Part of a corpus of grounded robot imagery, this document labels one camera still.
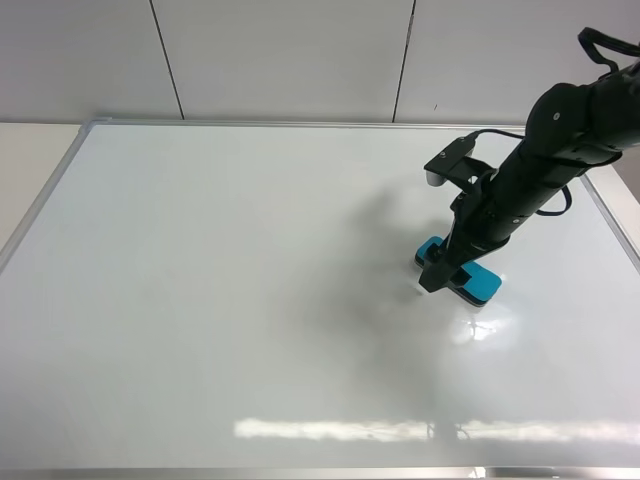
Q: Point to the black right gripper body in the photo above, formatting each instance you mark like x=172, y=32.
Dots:
x=493, y=204

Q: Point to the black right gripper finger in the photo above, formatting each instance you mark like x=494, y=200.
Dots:
x=436, y=275
x=459, y=279

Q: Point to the blue whiteboard eraser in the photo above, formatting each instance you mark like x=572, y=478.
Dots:
x=479, y=290

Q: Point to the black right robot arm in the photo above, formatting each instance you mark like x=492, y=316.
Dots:
x=570, y=130

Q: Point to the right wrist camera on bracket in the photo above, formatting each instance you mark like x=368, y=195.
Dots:
x=456, y=165

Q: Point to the white whiteboard with aluminium frame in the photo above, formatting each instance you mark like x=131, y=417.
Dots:
x=210, y=301

